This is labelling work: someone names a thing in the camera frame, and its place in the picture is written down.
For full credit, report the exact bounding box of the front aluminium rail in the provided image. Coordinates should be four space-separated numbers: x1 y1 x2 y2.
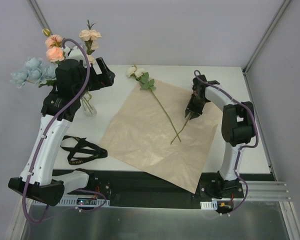
56 181 292 211

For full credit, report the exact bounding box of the orange wrapping paper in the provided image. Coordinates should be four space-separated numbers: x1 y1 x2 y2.
99 80 222 193

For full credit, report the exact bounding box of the right aluminium frame post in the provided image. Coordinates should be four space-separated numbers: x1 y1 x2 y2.
242 0 293 76

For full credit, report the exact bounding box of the mauve rose stem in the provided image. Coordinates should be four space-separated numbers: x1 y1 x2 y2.
170 113 193 145

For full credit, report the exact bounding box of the left aluminium frame post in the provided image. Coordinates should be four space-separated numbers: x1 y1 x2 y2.
27 0 72 73

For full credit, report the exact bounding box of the blue flower stem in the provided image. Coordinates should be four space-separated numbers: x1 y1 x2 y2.
10 57 57 88

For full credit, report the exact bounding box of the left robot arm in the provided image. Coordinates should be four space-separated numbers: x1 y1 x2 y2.
8 57 115 206

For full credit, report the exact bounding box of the aluminium frame post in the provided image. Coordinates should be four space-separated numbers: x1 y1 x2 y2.
242 0 293 76
27 0 72 73

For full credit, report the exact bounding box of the peach rose stem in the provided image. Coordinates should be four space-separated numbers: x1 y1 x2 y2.
42 28 65 65

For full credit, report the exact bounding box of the black ribbon gold lettering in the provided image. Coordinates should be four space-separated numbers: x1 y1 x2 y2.
60 135 108 166

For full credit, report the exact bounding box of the clear glass vase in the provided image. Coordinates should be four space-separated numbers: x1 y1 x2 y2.
80 91 97 117

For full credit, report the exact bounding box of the cream rose stem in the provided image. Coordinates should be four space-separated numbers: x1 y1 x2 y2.
78 19 103 113

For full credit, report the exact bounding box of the white rose stem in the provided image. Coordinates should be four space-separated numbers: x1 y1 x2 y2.
126 64 182 144

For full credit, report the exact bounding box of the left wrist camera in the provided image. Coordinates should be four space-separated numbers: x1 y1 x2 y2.
61 45 86 65

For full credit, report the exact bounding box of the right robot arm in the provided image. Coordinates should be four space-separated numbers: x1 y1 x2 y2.
185 70 259 199

